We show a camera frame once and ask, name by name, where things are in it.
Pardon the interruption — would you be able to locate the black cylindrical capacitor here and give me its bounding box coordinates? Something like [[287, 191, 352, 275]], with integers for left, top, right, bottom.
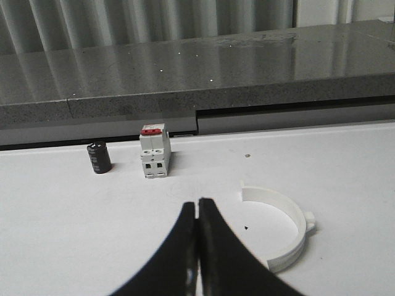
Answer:
[[87, 141, 112, 174]]

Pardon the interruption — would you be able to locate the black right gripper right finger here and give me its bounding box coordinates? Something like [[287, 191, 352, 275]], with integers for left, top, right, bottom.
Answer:
[[199, 198, 301, 295]]

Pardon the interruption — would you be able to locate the grey stone counter ledge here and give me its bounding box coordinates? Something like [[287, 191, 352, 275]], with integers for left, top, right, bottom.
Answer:
[[1, 20, 394, 126]]

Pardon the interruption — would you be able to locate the white circuit breaker red switch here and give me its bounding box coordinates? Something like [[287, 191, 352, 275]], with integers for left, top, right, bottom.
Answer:
[[139, 123, 172, 178]]

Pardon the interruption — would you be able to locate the white half-ring pipe clamp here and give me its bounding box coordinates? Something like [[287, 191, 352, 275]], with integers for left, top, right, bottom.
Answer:
[[240, 181, 316, 273]]

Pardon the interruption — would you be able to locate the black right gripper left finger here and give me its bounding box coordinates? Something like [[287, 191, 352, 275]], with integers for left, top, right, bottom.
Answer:
[[112, 202, 198, 295]]

